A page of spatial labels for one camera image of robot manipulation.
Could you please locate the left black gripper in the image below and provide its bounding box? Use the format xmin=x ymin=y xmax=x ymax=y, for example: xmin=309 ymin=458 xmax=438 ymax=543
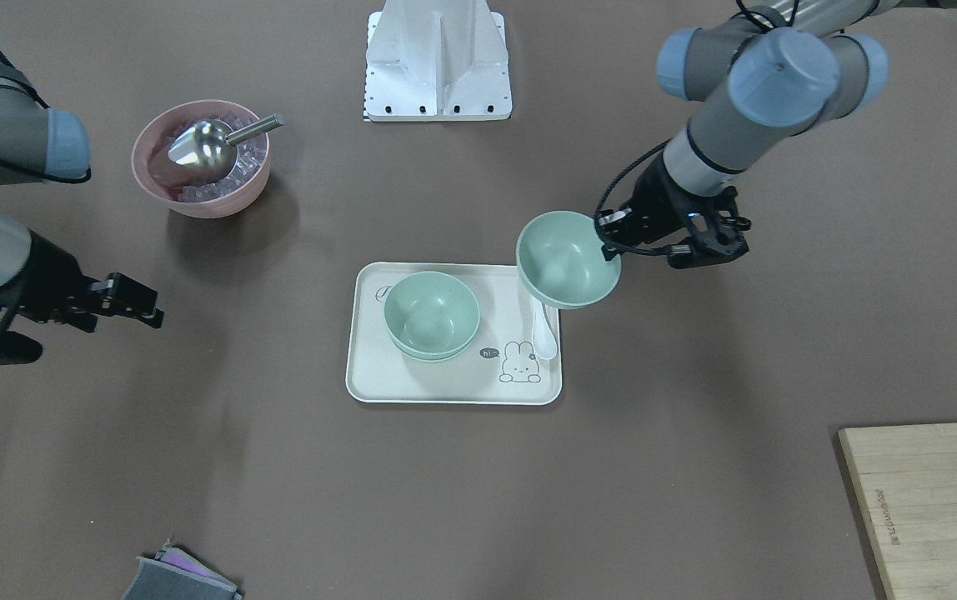
xmin=595 ymin=153 xmax=752 ymax=269

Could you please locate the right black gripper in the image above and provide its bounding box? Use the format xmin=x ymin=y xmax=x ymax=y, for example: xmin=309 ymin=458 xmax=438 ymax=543
xmin=0 ymin=234 xmax=165 ymax=366

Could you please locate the green bowl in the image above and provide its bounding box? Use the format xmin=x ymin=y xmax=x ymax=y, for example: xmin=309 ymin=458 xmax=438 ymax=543
xmin=390 ymin=337 xmax=475 ymax=363
xmin=383 ymin=271 xmax=481 ymax=344
xmin=515 ymin=210 xmax=622 ymax=310

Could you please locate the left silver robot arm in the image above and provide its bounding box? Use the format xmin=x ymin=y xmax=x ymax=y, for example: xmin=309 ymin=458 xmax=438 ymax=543
xmin=594 ymin=1 xmax=893 ymax=269

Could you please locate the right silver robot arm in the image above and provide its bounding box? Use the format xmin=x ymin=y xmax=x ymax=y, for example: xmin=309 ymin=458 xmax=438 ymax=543
xmin=0 ymin=48 xmax=163 ymax=365

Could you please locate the pink bowl with ice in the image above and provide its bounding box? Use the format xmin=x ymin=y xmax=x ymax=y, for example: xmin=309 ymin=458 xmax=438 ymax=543
xmin=131 ymin=99 xmax=270 ymax=219

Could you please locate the white ceramic spoon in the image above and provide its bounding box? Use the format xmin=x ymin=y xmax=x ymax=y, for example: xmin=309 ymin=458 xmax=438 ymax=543
xmin=529 ymin=297 xmax=559 ymax=361

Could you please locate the steel ice scoop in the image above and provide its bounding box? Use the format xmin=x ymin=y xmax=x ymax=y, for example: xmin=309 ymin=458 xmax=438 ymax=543
xmin=167 ymin=113 xmax=285 ymax=178

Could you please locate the cream rabbit tray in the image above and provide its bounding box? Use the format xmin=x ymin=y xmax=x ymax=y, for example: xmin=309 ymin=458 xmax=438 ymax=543
xmin=345 ymin=262 xmax=563 ymax=406

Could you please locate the green bowl on tray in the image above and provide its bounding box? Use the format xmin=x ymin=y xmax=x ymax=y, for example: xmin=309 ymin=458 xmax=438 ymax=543
xmin=390 ymin=337 xmax=475 ymax=363

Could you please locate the grey folded cloth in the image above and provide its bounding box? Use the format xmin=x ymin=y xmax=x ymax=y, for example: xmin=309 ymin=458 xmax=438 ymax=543
xmin=122 ymin=542 xmax=243 ymax=599

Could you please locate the wooden cutting board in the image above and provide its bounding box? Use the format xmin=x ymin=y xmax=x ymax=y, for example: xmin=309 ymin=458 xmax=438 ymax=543
xmin=838 ymin=422 xmax=957 ymax=599

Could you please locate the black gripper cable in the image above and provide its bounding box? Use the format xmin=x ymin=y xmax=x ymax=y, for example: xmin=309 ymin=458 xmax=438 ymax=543
xmin=592 ymin=137 xmax=696 ymax=255

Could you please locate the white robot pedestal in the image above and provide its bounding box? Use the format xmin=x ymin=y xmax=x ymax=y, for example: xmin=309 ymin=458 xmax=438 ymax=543
xmin=362 ymin=1 xmax=514 ymax=123

